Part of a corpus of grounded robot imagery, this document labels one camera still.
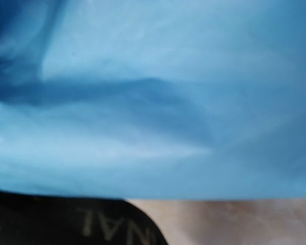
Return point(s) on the blue wrapping paper sheet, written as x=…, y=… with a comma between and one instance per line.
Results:
x=201, y=100

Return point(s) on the black printed ribbon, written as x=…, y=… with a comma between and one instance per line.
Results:
x=38, y=219

